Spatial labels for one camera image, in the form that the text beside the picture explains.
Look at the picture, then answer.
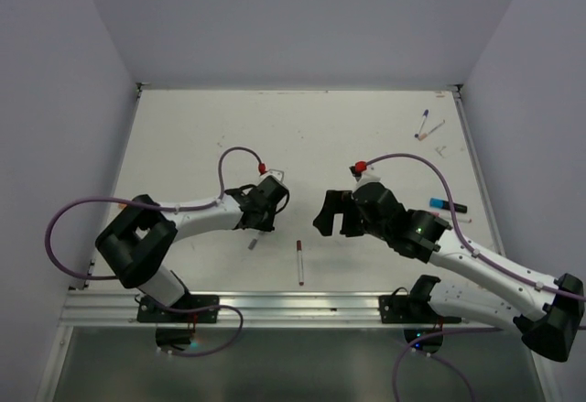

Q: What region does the blue capped white pen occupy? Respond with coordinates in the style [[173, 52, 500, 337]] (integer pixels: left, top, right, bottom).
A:
[[414, 109, 429, 139]]

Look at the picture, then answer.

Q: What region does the aluminium frame rail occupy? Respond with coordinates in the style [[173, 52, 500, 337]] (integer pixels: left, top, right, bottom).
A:
[[59, 285, 521, 331]]

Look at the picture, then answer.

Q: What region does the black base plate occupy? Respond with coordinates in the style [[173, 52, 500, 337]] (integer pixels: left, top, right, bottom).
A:
[[378, 288, 462, 325], [136, 294, 220, 324]]

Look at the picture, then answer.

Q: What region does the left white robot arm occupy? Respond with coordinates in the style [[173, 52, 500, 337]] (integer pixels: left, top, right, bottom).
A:
[[95, 175, 290, 322]]

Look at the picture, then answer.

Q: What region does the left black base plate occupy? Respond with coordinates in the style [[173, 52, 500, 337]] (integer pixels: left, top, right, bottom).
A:
[[136, 294, 220, 324]]

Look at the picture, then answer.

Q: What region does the blue black highlighter marker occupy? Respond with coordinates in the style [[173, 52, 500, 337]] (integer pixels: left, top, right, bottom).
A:
[[429, 198, 468, 213]]

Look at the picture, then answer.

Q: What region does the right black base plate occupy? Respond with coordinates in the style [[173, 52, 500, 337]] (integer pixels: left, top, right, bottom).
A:
[[378, 288, 462, 325]]

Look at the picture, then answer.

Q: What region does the red capped white pen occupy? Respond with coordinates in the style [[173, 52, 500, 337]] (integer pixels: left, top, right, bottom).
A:
[[296, 240, 305, 286]]

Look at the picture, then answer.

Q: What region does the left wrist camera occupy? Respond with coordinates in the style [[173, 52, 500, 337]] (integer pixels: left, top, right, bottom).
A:
[[266, 168, 285, 183]]

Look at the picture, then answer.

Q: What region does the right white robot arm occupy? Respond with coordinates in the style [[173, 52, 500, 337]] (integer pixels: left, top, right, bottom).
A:
[[313, 181, 585, 363]]

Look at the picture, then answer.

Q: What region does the pink capped marker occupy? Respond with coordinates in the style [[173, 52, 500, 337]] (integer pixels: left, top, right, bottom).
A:
[[431, 212, 472, 223]]

